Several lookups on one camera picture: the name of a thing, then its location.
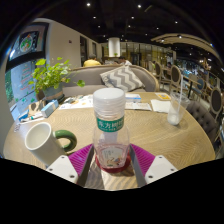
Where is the grey white chevron cushion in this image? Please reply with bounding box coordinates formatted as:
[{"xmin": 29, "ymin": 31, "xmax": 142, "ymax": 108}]
[{"xmin": 99, "ymin": 64, "xmax": 146, "ymax": 93}]

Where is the decorated glass window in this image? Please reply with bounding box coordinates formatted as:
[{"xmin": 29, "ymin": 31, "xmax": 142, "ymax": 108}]
[{"xmin": 4, "ymin": 21, "xmax": 50, "ymax": 114}]

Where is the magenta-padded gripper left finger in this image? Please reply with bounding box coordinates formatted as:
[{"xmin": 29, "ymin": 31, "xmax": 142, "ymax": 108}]
[{"xmin": 45, "ymin": 143, "xmax": 96, "ymax": 188}]

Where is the flat round red coaster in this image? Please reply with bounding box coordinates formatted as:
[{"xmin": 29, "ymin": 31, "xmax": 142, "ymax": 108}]
[{"xmin": 94, "ymin": 154, "xmax": 133, "ymax": 174}]

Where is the yellow card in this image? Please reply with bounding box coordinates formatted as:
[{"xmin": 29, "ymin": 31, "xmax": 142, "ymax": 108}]
[{"xmin": 155, "ymin": 92, "xmax": 172, "ymax": 101}]

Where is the green potted plant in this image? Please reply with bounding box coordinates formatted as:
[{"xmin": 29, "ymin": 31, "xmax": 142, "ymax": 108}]
[{"xmin": 28, "ymin": 57, "xmax": 86, "ymax": 104}]

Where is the clear plastic cup with straw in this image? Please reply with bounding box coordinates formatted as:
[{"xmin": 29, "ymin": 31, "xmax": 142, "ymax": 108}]
[{"xmin": 166, "ymin": 74, "xmax": 191, "ymax": 127}]

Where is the clear plastic water bottle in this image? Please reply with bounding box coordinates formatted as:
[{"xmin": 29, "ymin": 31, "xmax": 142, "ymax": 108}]
[{"xmin": 92, "ymin": 87, "xmax": 131, "ymax": 169}]

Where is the person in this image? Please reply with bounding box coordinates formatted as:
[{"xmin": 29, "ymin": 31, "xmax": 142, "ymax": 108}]
[
  {"xmin": 118, "ymin": 56, "xmax": 133, "ymax": 66},
  {"xmin": 83, "ymin": 54, "xmax": 102, "ymax": 68}
]

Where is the large printed paper leaflet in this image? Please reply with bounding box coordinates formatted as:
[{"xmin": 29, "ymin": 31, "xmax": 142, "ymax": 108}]
[{"xmin": 59, "ymin": 94, "xmax": 95, "ymax": 110}]

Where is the group of ceiling spotlights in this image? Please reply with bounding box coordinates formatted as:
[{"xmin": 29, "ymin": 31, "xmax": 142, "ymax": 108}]
[{"xmin": 84, "ymin": 1, "xmax": 183, "ymax": 39}]

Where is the grey curved sofa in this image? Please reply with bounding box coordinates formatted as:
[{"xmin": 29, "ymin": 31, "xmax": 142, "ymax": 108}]
[{"xmin": 61, "ymin": 63, "xmax": 161, "ymax": 98}]

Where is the group of round-backed chairs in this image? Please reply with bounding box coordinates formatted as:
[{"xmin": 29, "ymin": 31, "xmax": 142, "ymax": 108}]
[{"xmin": 148, "ymin": 59, "xmax": 224, "ymax": 121}]

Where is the small printed paper leaflet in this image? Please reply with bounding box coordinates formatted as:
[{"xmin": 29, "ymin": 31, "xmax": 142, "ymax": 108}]
[{"xmin": 125, "ymin": 101, "xmax": 153, "ymax": 111}]

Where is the white cylindrical column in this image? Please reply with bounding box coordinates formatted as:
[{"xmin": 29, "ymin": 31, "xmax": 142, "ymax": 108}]
[{"xmin": 108, "ymin": 36, "xmax": 121, "ymax": 58}]

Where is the white paper napkin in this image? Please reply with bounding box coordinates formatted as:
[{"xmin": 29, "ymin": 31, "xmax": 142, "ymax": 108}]
[{"xmin": 150, "ymin": 98, "xmax": 172, "ymax": 114}]

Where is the grey tufted chair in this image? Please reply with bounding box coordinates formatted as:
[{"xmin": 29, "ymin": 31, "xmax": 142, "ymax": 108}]
[{"xmin": 186, "ymin": 99, "xmax": 221, "ymax": 144}]

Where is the small blue white pack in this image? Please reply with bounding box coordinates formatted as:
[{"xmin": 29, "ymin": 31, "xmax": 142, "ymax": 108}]
[{"xmin": 125, "ymin": 93, "xmax": 142, "ymax": 101}]

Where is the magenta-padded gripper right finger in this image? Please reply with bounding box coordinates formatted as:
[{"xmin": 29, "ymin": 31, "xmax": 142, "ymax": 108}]
[{"xmin": 128, "ymin": 143, "xmax": 179, "ymax": 188}]

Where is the white mug with green handle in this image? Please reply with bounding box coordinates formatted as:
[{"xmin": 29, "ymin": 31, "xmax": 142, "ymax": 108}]
[{"xmin": 24, "ymin": 121, "xmax": 78, "ymax": 167}]

